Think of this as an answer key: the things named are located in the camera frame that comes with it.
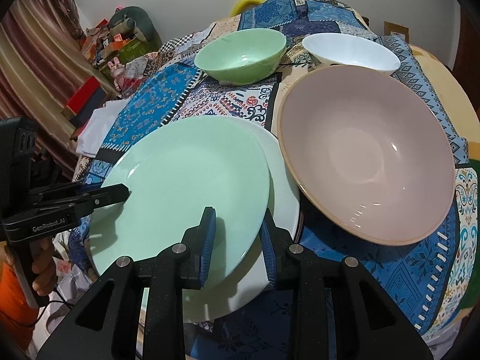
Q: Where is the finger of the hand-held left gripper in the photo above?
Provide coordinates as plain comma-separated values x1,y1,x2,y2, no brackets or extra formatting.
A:
27,182,130,215

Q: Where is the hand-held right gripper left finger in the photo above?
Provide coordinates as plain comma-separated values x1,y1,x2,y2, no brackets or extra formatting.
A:
35,206,218,360

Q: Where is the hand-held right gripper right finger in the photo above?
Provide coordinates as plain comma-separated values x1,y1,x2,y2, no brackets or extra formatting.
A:
260,210,434,360

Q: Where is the green plate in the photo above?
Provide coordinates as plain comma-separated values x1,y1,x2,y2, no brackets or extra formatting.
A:
90,116,271,317

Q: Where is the white plate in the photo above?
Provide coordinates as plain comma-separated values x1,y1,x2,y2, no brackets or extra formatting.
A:
140,124,301,323

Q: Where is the pink bowl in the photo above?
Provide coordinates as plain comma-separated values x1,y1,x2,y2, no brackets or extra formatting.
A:
277,65,456,246

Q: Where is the green bowl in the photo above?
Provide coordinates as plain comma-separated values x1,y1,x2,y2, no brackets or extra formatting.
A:
194,28,287,85

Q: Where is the white bowl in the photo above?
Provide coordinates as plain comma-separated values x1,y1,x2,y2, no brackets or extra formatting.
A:
302,33,400,77

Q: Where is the person's left hand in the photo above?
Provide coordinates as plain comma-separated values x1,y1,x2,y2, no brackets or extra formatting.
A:
31,238,58,290

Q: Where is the white cloth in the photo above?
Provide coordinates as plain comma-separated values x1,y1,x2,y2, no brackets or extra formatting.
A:
77,99,128,156

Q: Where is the dark grey box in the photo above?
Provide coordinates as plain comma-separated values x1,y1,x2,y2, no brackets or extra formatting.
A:
69,90,113,126

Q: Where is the red box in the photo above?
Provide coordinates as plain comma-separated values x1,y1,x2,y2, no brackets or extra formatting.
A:
62,76,100,117

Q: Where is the striped brown curtain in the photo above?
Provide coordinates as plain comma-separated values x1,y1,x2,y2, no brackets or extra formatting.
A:
0,0,124,181

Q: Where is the patchwork printed blanket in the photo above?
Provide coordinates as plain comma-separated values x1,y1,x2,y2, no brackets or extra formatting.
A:
67,0,473,360

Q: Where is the pink rabbit toy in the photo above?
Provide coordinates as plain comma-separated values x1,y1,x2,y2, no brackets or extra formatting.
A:
108,58,126,91

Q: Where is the green box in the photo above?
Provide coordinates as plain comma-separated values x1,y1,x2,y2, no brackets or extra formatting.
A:
120,39,158,64

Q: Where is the pile of assorted boxes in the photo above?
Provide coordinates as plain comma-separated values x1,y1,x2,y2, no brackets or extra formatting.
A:
80,19,137,64

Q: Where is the grey plush toy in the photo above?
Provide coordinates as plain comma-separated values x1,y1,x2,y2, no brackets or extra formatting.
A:
109,6,162,51

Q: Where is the cardboard box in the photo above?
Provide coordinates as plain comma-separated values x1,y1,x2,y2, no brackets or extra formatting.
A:
383,20,409,40

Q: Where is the brown wooden door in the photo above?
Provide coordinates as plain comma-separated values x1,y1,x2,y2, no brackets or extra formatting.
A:
459,5,480,79

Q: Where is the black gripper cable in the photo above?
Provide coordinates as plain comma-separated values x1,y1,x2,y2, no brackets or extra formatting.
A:
37,289,77,325

